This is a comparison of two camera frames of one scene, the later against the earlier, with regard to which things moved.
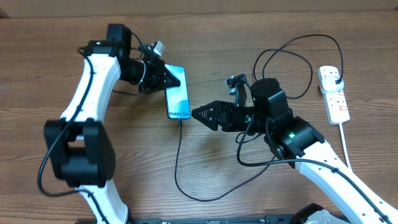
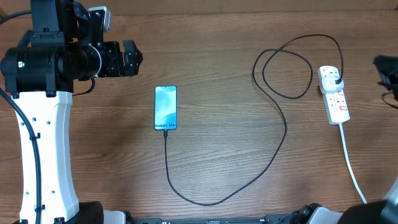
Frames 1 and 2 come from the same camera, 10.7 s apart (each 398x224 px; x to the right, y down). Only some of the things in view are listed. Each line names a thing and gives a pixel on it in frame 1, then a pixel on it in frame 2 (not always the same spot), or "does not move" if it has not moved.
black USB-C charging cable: x=278 y=51 to x=276 y=50
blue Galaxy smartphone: x=177 y=99 to x=165 y=107
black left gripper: x=157 y=83 to x=116 y=67
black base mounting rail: x=269 y=219 does not move
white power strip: x=334 y=101 does not move
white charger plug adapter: x=329 y=84 does not move
